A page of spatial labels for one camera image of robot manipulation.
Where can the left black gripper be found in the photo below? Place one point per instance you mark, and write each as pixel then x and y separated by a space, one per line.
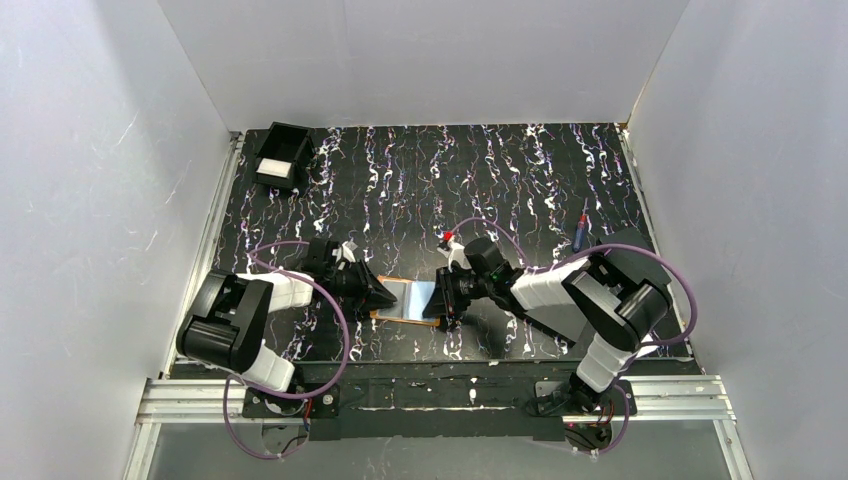
pixel 346 279

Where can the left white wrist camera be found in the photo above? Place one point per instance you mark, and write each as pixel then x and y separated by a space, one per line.
pixel 346 252

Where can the orange card holder wallet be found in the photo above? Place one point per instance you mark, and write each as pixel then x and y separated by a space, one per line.
pixel 412 297

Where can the blue red screwdriver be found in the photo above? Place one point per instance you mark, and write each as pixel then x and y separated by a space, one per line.
pixel 580 230

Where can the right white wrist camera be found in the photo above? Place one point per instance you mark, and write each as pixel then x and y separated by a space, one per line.
pixel 453 251

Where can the white block in box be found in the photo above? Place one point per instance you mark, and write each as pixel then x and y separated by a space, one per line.
pixel 275 168

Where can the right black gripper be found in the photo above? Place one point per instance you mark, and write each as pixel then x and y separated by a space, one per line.
pixel 452 295

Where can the black box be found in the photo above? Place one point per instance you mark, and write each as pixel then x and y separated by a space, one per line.
pixel 287 142

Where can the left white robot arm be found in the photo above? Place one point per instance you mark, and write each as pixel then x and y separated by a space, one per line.
pixel 225 323

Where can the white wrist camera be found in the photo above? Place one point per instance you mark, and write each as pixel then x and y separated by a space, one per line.
pixel 346 252
pixel 453 251

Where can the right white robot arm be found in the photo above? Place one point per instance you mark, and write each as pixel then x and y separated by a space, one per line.
pixel 620 290

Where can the black flat slab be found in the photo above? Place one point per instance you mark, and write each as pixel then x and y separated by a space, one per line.
pixel 556 322

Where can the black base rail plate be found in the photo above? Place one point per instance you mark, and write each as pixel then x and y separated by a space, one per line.
pixel 450 399

